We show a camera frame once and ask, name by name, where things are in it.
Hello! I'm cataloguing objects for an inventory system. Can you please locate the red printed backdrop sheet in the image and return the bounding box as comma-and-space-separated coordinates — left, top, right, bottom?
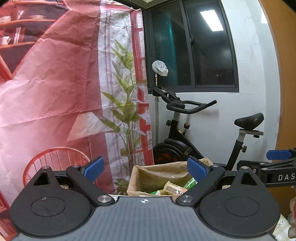
1, 1, 153, 240

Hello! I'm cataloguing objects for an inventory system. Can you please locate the dark window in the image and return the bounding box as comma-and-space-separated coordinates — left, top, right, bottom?
142, 1, 239, 92

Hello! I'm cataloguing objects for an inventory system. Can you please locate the white cloth on pole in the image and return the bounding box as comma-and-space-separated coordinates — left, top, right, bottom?
152, 60, 169, 77

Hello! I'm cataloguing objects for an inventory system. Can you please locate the checkered cartoon tablecloth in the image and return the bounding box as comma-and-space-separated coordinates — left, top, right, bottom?
273, 214, 295, 241

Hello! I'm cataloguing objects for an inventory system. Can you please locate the wooden door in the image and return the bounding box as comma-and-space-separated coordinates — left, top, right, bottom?
259, 0, 296, 151

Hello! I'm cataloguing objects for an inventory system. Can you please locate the cardboard box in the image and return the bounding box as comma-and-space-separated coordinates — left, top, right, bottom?
126, 157, 215, 197

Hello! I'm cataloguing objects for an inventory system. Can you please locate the black exercise bike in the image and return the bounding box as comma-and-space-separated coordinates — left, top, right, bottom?
152, 86, 264, 171

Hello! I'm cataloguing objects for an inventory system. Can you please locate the green snack packet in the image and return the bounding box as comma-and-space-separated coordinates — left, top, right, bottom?
184, 177, 198, 190

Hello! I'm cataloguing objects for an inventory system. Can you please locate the brown orange snack bar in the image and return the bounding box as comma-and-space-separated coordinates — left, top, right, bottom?
161, 181, 187, 195

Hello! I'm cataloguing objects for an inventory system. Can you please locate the person's right hand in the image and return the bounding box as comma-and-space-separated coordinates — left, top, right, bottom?
287, 197, 296, 238

